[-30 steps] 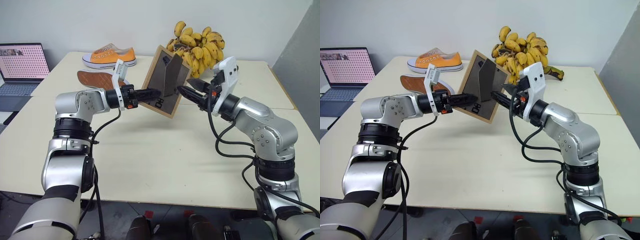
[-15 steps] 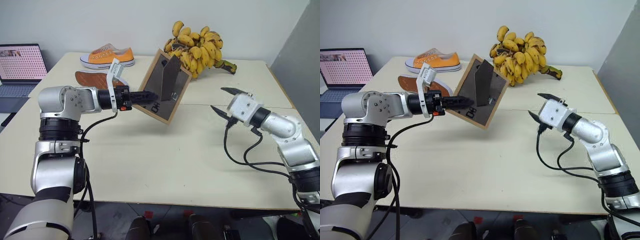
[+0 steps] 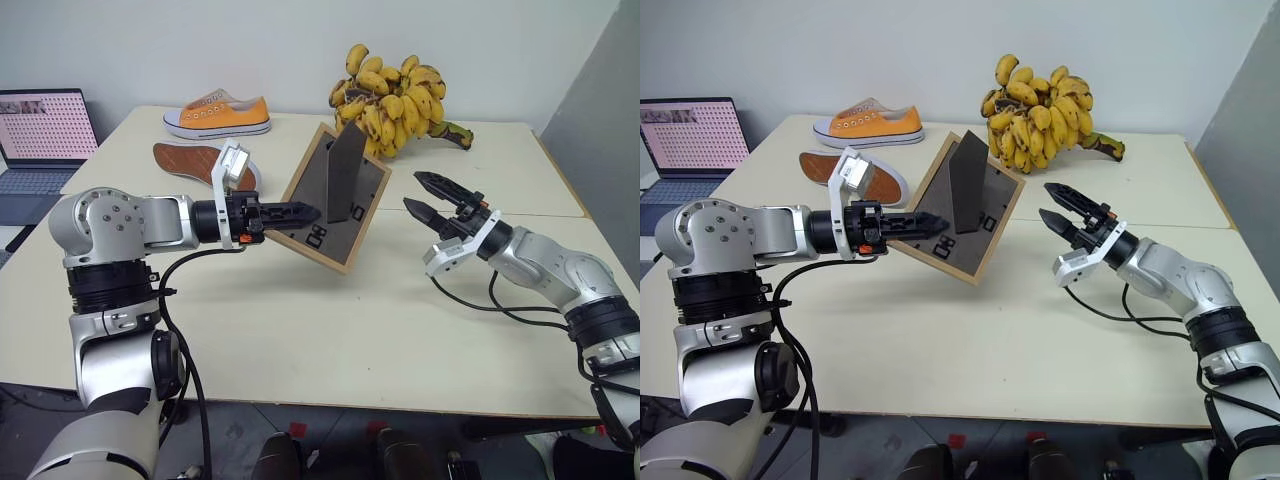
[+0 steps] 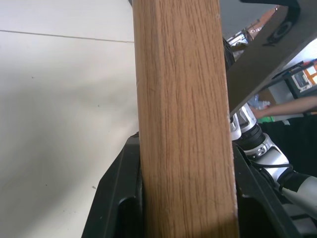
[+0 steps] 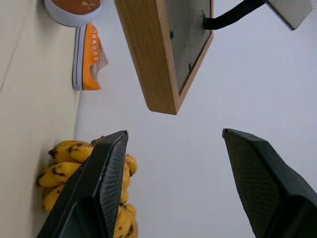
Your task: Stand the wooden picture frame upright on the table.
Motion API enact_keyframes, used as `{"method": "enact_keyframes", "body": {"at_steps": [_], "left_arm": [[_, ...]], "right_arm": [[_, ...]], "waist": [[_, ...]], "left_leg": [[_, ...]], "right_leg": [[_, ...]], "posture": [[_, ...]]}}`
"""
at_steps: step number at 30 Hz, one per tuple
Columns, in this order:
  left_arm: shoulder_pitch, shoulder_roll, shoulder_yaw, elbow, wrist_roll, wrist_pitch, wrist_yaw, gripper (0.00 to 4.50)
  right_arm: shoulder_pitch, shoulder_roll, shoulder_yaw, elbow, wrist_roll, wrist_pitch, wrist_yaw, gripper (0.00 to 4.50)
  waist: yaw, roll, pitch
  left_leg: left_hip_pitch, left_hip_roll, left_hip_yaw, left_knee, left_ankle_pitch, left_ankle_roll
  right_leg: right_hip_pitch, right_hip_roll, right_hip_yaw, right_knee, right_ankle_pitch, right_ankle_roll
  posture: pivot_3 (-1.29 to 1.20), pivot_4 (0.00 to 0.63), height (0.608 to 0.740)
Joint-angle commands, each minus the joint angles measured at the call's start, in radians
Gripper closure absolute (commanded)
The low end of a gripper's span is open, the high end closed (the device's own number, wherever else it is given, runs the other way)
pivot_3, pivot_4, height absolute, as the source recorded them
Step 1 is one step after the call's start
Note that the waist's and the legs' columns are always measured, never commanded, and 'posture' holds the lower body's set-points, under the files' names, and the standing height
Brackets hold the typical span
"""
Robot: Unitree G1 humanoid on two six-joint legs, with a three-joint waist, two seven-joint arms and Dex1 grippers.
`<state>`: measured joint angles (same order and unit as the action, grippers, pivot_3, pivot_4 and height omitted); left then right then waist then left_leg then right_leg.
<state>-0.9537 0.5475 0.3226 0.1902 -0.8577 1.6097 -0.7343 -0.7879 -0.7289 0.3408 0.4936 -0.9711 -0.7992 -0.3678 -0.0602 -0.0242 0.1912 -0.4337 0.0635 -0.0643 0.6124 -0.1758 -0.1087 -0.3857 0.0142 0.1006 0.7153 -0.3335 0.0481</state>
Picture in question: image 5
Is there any bunch of yellow bananas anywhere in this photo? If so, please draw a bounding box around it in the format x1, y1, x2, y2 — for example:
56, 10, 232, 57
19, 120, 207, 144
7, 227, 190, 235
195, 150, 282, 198
36, 135, 138, 238

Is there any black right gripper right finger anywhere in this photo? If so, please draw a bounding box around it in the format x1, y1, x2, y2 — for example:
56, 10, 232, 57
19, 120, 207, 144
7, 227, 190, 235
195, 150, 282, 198
222, 128, 317, 238

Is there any wooden picture frame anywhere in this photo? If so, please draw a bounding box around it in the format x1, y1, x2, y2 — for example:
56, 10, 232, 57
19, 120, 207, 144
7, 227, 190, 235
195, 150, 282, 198
114, 0, 313, 116

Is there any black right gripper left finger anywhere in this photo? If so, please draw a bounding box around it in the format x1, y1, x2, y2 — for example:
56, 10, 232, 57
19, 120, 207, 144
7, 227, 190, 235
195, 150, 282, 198
36, 130, 129, 238

